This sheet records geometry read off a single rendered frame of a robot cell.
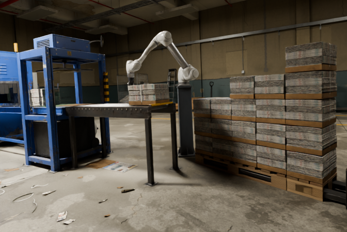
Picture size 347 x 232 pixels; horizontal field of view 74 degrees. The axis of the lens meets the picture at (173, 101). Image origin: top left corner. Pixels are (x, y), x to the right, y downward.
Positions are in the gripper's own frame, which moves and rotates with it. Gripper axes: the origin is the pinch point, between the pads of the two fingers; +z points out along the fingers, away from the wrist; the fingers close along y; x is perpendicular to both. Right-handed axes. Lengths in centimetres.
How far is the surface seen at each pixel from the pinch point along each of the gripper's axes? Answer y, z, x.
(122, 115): -38.8, 22.7, -19.1
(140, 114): -39, 21, -44
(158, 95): -16, 3, -52
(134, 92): -21.7, -1.8, -23.3
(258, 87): 12, -2, -151
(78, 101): 27, 11, 142
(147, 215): -86, 94, -86
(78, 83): 28, -20, 141
